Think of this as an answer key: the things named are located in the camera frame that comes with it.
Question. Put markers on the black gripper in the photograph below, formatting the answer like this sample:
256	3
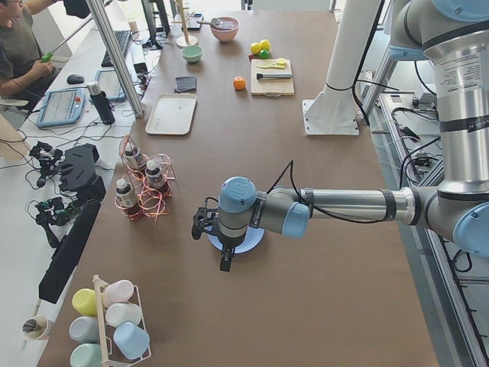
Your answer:
229	244

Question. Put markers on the blue plate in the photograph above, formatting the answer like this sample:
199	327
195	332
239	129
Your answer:
252	238

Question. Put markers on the orange fruit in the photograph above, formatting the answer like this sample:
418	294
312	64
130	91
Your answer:
239	83

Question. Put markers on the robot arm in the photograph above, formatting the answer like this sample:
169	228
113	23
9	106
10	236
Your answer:
454	36

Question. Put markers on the bottle in basket middle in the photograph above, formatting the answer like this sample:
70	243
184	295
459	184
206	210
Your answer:
154	175

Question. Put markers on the bottle in basket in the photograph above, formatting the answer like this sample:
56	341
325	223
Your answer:
125	193
135	159
154	175

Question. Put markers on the bottle in basket front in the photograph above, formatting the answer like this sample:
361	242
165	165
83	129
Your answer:
125	193

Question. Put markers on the bottle in basket rear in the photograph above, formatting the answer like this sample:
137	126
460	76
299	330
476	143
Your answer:
135	159

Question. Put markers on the pink cup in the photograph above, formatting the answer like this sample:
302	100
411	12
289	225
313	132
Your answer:
118	292

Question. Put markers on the white cup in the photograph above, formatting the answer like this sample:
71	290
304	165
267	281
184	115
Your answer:
120	313

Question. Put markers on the blue cup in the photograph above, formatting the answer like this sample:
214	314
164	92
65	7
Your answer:
132	340

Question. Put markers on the yellow cup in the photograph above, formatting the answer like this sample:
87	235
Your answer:
84	302

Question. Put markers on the white cup rack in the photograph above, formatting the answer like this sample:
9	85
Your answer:
111	354

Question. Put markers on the beige tray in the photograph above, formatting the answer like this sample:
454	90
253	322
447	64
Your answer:
172	114

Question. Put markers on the grey cup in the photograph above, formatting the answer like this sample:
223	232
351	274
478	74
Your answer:
84	330

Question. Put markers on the black long bar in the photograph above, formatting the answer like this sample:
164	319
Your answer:
68	254

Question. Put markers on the green cup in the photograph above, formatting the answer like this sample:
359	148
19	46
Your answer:
86	355

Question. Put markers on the grey folded cloth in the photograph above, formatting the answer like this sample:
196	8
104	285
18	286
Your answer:
185	84

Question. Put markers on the wooden cutting board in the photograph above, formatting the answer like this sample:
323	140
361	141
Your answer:
271	87

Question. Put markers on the paper cup with tools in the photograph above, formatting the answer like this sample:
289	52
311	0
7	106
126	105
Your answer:
36	328

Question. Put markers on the lemon slices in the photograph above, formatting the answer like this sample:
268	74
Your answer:
279	63

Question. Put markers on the black water bottle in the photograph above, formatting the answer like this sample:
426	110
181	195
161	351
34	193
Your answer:
101	103

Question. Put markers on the green bowl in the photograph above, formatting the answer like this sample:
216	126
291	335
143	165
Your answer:
192	54

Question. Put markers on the green lime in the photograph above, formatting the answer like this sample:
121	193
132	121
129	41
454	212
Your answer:
264	54

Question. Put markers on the blue teach pendant rear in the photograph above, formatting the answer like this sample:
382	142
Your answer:
109	83

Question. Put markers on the blue teach pendant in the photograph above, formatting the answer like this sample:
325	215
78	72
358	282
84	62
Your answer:
109	83
61	107

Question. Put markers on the yellow lemon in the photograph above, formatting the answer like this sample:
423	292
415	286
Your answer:
264	44
255	48

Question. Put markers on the blue teach pendant front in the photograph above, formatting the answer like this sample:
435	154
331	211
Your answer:
61	107

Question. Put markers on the wooden mug tree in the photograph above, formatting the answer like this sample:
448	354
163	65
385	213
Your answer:
187	39

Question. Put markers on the pink bowl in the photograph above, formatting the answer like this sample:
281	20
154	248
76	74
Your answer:
226	35

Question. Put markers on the black computer mouse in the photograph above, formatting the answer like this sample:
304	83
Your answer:
74	79

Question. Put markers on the metal ice scoop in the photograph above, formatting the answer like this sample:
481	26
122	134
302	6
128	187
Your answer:
218	23

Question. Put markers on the seated person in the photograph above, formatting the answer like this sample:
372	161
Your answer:
23	74

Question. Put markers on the copper wire bottle basket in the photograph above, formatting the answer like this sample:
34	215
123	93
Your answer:
151	202

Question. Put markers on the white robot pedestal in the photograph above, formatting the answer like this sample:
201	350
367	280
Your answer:
333	111

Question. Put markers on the black handled knife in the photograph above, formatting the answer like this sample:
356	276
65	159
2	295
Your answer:
273	76

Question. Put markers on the aluminium frame post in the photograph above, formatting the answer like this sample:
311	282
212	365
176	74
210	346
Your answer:
102	22

